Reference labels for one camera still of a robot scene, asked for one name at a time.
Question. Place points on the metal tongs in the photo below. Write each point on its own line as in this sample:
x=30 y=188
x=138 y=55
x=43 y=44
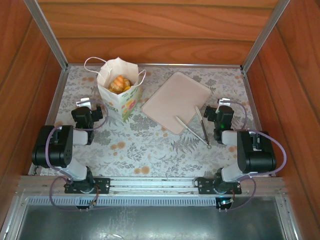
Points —
x=204 y=131

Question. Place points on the pumpkin shaped fake bun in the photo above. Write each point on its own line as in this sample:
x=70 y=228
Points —
x=113 y=88

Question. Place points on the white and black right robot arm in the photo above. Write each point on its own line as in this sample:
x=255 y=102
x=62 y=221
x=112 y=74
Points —
x=257 y=155

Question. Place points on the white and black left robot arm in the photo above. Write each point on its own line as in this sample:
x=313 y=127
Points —
x=55 y=150

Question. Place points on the pink rectangular tray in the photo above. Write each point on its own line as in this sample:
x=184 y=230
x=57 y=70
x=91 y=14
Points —
x=175 y=100

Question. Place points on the floral table cover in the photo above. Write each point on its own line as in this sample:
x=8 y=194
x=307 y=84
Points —
x=150 y=150

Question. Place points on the small controller board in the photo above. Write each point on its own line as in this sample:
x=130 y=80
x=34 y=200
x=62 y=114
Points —
x=93 y=203
x=225 y=201

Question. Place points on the grey metal sheet panel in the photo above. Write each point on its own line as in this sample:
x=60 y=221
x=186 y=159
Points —
x=150 y=225

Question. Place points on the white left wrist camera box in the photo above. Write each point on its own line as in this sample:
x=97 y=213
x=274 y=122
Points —
x=83 y=101

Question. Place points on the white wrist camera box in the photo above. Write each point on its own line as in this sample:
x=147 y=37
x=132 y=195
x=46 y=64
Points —
x=224 y=101
x=83 y=101

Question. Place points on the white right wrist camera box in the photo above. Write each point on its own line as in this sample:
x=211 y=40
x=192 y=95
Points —
x=224 y=101

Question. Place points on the aluminium side rail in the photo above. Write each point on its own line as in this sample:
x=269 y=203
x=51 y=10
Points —
x=55 y=100
x=250 y=95

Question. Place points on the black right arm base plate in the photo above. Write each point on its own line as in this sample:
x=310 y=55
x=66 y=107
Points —
x=205 y=185

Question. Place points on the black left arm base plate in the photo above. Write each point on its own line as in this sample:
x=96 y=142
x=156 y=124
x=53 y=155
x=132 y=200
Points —
x=102 y=185

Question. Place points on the aluminium back rail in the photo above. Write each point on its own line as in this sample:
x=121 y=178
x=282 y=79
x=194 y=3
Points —
x=175 y=65

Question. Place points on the aluminium frame post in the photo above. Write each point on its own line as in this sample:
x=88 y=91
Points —
x=47 y=35
x=265 y=35

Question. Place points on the aluminium mounting rail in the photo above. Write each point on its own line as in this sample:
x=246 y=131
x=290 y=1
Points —
x=150 y=183

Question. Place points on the aluminium lower frame bar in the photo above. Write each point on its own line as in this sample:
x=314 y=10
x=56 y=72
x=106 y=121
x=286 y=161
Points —
x=12 y=220
x=287 y=220

